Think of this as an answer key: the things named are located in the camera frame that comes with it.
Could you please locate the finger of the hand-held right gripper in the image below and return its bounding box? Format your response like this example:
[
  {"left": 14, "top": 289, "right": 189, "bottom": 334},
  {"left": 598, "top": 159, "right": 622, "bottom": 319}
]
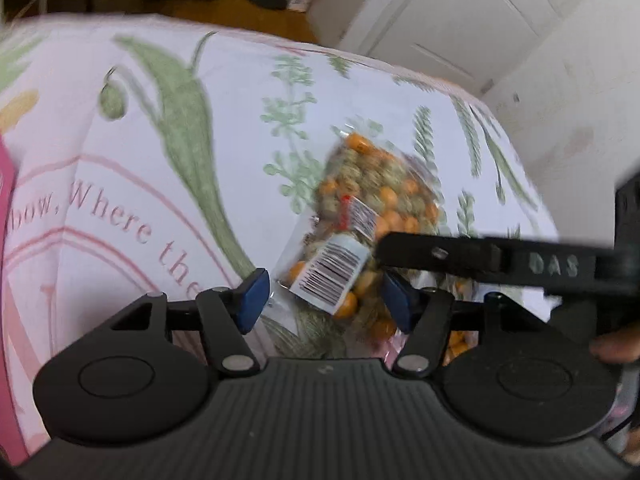
[{"left": 374, "top": 232, "right": 617, "bottom": 297}]

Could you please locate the pink cardboard box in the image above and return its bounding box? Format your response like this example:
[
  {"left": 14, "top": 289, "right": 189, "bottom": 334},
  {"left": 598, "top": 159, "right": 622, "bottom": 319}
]
[{"left": 0, "top": 132, "right": 28, "bottom": 467}]

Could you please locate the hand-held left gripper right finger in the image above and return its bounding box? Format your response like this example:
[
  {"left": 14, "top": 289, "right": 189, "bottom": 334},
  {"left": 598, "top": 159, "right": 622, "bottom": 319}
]
[{"left": 381, "top": 272, "right": 552, "bottom": 377}]

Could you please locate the floral bed sheet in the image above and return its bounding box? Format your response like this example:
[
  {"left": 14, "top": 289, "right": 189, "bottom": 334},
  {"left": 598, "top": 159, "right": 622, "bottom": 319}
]
[{"left": 0, "top": 12, "right": 562, "bottom": 463}]

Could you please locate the white panelled door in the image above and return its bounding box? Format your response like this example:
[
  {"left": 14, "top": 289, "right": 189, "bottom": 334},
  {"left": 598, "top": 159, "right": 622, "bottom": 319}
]
[{"left": 309, "top": 0, "right": 640, "bottom": 177}]

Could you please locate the person's right hand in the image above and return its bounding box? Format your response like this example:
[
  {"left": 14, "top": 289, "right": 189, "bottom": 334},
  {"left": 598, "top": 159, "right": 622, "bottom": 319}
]
[{"left": 589, "top": 327, "right": 640, "bottom": 364}]

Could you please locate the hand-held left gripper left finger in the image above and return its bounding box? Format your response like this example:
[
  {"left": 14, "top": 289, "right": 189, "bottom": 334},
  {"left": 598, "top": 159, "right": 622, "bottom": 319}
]
[{"left": 107, "top": 269, "right": 271, "bottom": 377}]

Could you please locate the clear bag of coated peanuts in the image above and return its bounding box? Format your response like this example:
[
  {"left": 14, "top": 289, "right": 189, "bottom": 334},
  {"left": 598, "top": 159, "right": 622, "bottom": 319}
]
[{"left": 274, "top": 120, "right": 482, "bottom": 361}]

